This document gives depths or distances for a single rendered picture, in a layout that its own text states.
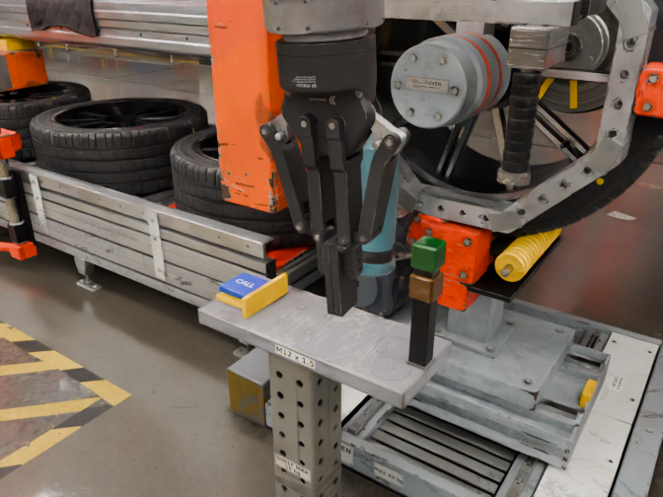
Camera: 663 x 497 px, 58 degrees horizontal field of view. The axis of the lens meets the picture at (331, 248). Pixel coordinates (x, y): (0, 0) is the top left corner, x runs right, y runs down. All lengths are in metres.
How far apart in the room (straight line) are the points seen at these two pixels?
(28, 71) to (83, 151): 0.97
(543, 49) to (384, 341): 0.51
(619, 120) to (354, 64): 0.65
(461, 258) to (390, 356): 0.28
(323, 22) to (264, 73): 0.84
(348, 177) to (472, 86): 0.50
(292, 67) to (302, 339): 0.64
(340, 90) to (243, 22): 0.85
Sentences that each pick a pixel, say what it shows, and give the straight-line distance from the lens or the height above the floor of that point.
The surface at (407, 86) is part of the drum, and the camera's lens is 0.97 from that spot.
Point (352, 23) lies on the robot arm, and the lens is 0.43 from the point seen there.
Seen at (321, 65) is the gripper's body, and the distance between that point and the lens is 0.44.
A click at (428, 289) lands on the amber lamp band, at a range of 0.88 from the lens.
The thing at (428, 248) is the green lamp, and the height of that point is 0.66.
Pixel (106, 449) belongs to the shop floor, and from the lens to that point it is 1.56.
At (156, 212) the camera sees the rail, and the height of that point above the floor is 0.38.
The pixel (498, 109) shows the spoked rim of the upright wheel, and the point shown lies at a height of 0.78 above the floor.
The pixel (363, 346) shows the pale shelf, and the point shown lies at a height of 0.45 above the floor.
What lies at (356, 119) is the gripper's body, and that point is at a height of 0.91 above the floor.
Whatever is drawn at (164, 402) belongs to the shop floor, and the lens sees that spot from 1.65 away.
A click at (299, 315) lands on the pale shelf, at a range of 1.09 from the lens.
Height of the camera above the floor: 1.01
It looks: 25 degrees down
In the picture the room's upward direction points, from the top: straight up
